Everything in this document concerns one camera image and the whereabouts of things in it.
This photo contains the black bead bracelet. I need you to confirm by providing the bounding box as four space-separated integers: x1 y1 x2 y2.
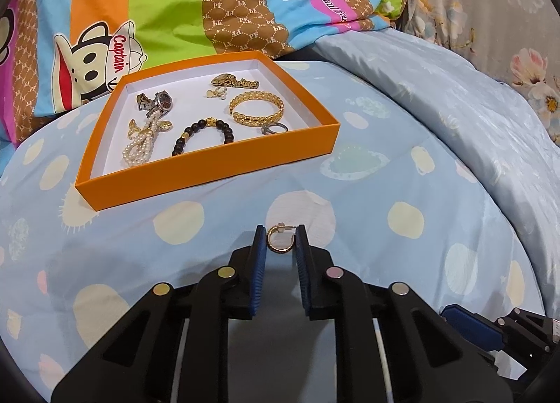
171 119 236 157

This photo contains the silver wrist watch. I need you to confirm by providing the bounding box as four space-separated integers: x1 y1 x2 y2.
136 90 174 120

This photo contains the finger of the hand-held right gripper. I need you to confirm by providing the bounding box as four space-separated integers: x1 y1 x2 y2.
496 307 560 357
439 304 506 349

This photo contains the gold wrist watch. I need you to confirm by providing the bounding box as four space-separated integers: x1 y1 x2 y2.
211 73 260 90

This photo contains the gold chain bangle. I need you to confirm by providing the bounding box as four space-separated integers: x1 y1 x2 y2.
229 91 284 126

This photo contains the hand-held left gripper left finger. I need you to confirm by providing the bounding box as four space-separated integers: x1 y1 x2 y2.
50 224 267 403

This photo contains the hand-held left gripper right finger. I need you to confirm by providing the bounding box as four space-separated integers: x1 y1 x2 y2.
294 224 513 403

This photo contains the orange cardboard box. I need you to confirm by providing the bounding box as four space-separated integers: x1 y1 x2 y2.
74 50 341 211

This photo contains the floral grey pillow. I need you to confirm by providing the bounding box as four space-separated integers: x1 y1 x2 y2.
404 0 560 142

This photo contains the gold hoop earring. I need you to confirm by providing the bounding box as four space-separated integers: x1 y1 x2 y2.
267 224 293 255

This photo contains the pale blue quilt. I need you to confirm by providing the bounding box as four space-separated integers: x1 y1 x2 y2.
312 29 560 317

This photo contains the white pearl bracelet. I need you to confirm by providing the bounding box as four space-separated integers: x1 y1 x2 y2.
122 116 172 167

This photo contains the light blue spotted bed sheet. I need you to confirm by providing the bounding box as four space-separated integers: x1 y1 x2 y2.
0 59 547 403

